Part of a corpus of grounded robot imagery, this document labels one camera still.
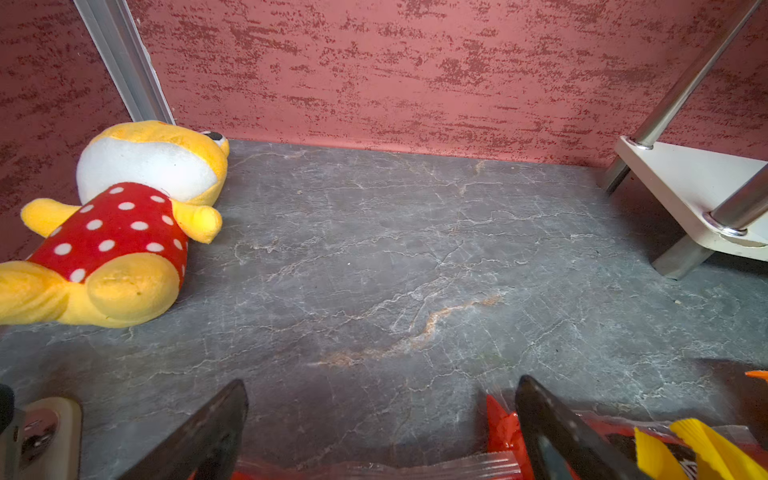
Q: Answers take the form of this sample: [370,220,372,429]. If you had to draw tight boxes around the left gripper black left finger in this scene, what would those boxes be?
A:
[121,379,248,480]

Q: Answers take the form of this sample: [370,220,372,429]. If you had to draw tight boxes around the white two-tier metal shelf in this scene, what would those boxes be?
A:
[601,1,767,280]

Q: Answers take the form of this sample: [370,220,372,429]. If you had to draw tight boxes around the yellow plush toy red dress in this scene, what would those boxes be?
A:
[1,121,230,328]

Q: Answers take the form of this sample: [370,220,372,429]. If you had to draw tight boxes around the left aluminium corner post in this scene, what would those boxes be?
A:
[74,0,175,124]

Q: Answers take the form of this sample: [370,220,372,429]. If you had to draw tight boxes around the yellow spaghetti bag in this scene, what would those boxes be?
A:
[634,419,767,479]

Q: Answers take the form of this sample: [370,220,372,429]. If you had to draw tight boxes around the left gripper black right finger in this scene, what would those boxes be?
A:
[515,375,648,479]

